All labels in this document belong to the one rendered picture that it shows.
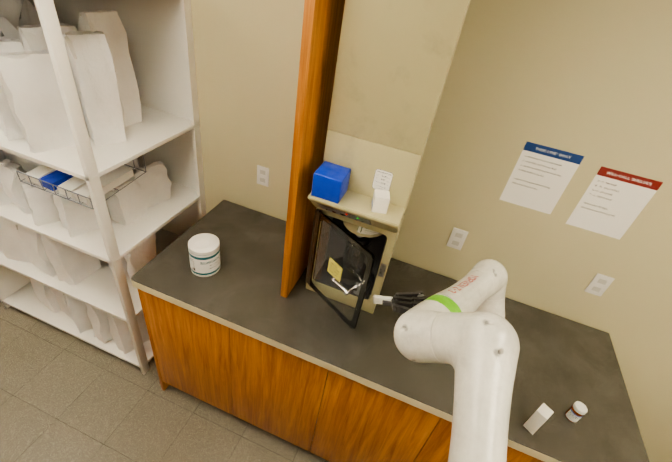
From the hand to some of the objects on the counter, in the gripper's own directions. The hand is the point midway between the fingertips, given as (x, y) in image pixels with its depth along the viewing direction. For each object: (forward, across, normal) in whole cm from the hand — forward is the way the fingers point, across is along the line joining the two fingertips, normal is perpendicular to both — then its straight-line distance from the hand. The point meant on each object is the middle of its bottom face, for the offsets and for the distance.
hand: (382, 300), depth 133 cm
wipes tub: (+84, -11, +2) cm, 85 cm away
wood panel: (+45, -35, +11) cm, 58 cm away
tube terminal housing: (+24, -31, +18) cm, 43 cm away
